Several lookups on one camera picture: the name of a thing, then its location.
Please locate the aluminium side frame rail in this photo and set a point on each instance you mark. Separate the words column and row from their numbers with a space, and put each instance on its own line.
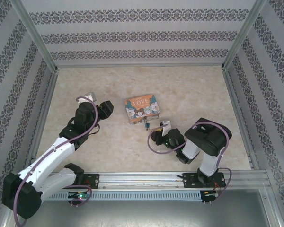
column 43, row 118
column 241, row 118

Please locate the left controller board green light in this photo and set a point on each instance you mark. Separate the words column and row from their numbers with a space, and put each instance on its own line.
column 80, row 195

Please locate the aluminium frame post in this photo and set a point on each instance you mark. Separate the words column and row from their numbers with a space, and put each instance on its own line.
column 35, row 35
column 243, row 35

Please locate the orange LOVE bear tin box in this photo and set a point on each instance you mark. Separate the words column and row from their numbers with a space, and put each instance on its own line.
column 142, row 108

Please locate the grey metal base plate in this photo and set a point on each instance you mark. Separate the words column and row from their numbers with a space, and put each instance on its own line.
column 142, row 214

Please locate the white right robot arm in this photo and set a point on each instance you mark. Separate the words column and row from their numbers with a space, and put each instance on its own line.
column 210, row 142

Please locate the right controller board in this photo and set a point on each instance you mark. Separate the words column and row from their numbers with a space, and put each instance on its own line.
column 209, row 194

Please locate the aluminium rear frame rail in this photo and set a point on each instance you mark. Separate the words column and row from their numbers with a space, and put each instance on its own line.
column 139, row 65

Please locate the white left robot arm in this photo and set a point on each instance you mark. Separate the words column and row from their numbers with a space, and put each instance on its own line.
column 49, row 157

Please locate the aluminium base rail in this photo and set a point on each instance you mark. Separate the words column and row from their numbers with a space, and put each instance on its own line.
column 142, row 180

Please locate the small dark padlock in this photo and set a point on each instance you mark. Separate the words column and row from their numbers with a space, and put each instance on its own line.
column 147, row 125

